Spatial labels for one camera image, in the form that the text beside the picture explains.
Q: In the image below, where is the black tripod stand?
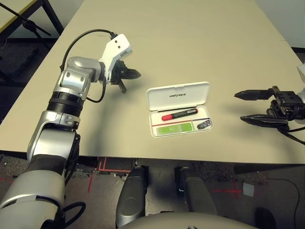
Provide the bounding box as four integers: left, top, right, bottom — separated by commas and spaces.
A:
0, 3, 52, 48

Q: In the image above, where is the grey robot right leg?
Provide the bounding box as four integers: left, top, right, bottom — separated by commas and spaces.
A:
175, 166, 218, 215

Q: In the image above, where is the green highlighter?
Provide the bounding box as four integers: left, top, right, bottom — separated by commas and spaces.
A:
156, 122, 194, 134

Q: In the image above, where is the black marker with red cap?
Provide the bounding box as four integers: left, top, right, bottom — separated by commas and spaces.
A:
161, 108, 199, 121

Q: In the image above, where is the grey square floor patch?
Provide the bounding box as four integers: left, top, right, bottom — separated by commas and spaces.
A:
243, 183, 255, 198

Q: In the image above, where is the grey robot left leg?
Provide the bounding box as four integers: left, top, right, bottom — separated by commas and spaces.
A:
116, 166, 149, 227

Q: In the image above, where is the red tape cross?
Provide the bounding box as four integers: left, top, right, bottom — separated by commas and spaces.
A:
211, 181, 243, 199

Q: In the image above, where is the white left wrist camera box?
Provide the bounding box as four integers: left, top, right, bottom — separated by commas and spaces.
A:
98, 33, 132, 83

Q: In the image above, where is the grey robot torso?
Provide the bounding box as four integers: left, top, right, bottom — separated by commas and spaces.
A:
119, 212, 258, 229

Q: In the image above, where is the white plastic pencil case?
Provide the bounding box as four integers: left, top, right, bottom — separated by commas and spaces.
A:
145, 81, 214, 138

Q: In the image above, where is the thin black floor cable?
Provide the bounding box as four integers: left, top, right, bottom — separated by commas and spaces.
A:
268, 178, 301, 229

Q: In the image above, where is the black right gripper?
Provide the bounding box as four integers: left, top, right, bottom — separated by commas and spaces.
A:
234, 85, 305, 131

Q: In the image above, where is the grey robot leg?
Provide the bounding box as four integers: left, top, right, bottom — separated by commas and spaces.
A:
175, 166, 218, 215
116, 166, 149, 227

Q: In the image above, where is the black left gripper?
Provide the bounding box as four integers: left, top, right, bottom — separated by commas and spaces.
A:
110, 59, 142, 94

